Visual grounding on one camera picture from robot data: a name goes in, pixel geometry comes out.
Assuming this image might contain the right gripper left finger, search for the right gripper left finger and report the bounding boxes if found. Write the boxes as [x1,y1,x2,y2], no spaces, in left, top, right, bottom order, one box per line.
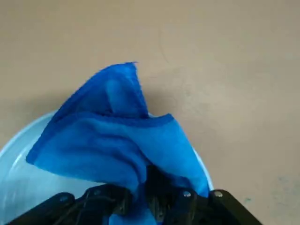
[7,184,135,225]

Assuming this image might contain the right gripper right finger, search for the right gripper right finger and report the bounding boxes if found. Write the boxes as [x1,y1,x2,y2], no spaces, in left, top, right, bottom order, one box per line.
[144,165,263,225]

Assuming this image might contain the blue microfibre cloth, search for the blue microfibre cloth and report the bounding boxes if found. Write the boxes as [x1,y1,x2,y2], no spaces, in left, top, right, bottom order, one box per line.
[25,61,210,225]

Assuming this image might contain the light blue plastic plate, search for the light blue plastic plate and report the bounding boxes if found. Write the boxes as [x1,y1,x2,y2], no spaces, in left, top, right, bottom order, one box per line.
[0,110,214,225]

